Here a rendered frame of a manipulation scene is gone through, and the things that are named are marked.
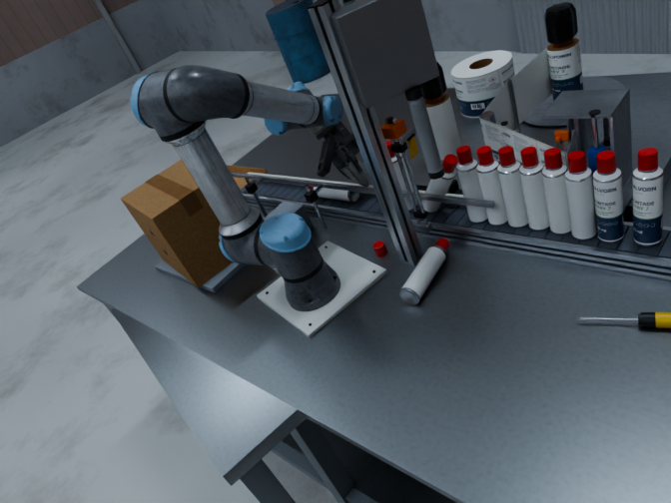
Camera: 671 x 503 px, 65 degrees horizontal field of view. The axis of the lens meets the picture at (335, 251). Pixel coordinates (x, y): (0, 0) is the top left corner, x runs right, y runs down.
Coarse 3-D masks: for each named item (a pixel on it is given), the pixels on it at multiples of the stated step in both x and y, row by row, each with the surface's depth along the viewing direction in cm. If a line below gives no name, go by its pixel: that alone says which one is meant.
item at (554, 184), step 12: (552, 156) 108; (552, 168) 110; (564, 168) 110; (552, 180) 111; (564, 180) 111; (552, 192) 113; (564, 192) 112; (552, 204) 115; (564, 204) 114; (552, 216) 117; (564, 216) 116; (552, 228) 119; (564, 228) 118
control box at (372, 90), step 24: (360, 0) 102; (384, 0) 99; (408, 0) 100; (336, 24) 99; (360, 24) 100; (384, 24) 101; (408, 24) 102; (360, 48) 102; (384, 48) 103; (408, 48) 105; (432, 48) 106; (360, 72) 105; (384, 72) 106; (408, 72) 107; (432, 72) 108; (360, 96) 108; (384, 96) 108
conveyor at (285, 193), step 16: (256, 192) 195; (272, 192) 190; (288, 192) 185; (304, 192) 181; (352, 208) 161; (368, 208) 158; (448, 208) 143; (464, 208) 140; (448, 224) 138; (464, 224) 135; (480, 224) 133; (560, 240) 118; (576, 240) 116; (592, 240) 114; (624, 240) 111
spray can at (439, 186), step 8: (448, 160) 126; (456, 160) 126; (448, 168) 127; (448, 176) 129; (432, 184) 134; (440, 184) 131; (448, 184) 132; (432, 192) 135; (440, 192) 134; (424, 200) 140; (424, 208) 142; (432, 208) 141
